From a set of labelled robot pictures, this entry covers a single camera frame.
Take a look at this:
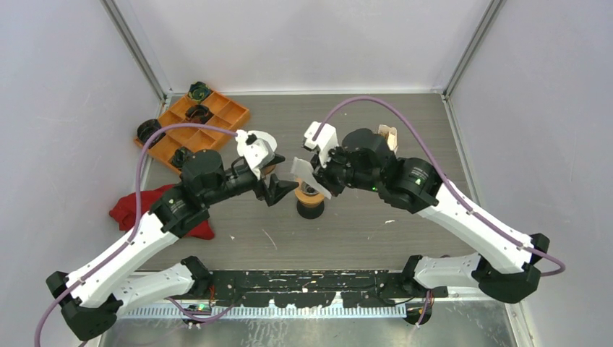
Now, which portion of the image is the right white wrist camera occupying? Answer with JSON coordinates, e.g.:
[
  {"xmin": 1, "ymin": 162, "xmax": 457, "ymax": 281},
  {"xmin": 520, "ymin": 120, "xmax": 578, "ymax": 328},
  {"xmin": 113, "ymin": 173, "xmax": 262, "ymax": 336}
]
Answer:
[{"xmin": 303, "ymin": 121, "xmax": 339, "ymax": 168}]

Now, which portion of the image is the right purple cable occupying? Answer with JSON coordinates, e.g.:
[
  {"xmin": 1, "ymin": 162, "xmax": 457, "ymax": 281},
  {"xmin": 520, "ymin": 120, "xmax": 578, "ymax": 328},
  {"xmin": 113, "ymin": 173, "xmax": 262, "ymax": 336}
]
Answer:
[{"xmin": 311, "ymin": 95, "xmax": 566, "ymax": 331}]

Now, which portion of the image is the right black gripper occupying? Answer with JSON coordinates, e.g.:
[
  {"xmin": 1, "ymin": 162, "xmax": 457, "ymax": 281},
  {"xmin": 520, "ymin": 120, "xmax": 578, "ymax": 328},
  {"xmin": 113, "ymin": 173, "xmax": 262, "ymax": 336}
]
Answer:
[{"xmin": 309, "ymin": 142, "xmax": 380, "ymax": 197}]

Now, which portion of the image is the black rolled cloth in tray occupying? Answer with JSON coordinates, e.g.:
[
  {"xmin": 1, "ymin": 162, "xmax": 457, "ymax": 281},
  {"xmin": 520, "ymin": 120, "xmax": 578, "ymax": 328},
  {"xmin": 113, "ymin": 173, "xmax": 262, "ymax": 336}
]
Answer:
[{"xmin": 185, "ymin": 104, "xmax": 214, "ymax": 124}]

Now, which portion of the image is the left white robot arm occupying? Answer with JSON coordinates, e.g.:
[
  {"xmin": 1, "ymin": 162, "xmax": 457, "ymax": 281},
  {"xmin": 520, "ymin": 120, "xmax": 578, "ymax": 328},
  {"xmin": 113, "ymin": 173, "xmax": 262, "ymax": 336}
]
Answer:
[{"xmin": 46, "ymin": 150, "xmax": 299, "ymax": 341}]

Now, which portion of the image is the light wooden ring holder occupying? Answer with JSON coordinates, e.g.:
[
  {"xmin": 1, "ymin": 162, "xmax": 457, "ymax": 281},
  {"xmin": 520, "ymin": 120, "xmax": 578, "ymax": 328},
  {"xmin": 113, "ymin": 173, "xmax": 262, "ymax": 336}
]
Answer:
[{"xmin": 294, "ymin": 178, "xmax": 325, "ymax": 208}]

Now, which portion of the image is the orange wooden compartment tray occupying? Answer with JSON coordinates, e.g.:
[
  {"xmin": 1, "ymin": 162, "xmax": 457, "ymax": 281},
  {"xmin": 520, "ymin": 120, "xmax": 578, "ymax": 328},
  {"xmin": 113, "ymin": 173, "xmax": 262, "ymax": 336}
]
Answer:
[{"xmin": 134, "ymin": 90, "xmax": 251, "ymax": 174}]

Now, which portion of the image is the dark wooden dripper stand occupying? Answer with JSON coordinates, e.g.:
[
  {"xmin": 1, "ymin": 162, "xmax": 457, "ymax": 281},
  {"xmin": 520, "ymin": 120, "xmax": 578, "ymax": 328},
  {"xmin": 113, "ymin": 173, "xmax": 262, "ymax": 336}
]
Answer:
[{"xmin": 262, "ymin": 164, "xmax": 276, "ymax": 176}]

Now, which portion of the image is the red and black carafe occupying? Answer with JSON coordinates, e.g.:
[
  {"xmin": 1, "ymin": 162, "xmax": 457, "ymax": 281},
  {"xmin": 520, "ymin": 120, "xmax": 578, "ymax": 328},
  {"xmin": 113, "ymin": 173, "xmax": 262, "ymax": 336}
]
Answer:
[{"xmin": 296, "ymin": 201, "xmax": 325, "ymax": 220}]

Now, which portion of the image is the dark patterned rolled cloth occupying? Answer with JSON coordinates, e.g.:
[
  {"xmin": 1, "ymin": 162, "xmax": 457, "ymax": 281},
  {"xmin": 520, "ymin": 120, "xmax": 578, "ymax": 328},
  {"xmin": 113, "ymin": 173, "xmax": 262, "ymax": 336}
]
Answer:
[{"xmin": 187, "ymin": 81, "xmax": 212, "ymax": 103}]

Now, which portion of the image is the red cloth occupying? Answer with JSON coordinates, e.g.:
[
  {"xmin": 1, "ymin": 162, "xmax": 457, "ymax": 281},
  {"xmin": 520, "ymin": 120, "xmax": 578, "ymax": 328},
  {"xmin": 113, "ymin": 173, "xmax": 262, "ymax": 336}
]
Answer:
[{"xmin": 108, "ymin": 184, "xmax": 216, "ymax": 241}]

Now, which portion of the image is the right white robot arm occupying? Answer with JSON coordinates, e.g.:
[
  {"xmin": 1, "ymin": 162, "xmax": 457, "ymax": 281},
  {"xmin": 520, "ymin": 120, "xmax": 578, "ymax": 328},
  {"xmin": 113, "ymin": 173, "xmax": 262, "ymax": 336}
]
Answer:
[{"xmin": 304, "ymin": 122, "xmax": 549, "ymax": 304}]

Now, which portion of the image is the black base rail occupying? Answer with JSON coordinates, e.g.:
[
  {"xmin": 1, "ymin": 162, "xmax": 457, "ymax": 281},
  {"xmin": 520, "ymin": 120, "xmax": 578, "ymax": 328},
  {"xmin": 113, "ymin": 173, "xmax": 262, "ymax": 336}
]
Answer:
[{"xmin": 165, "ymin": 269, "xmax": 449, "ymax": 310}]

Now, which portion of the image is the small dark rolled cloth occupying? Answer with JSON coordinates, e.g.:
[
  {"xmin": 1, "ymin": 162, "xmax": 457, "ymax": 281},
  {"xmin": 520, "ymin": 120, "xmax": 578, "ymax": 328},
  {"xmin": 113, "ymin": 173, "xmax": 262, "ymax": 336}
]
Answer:
[{"xmin": 170, "ymin": 147, "xmax": 194, "ymax": 169}]

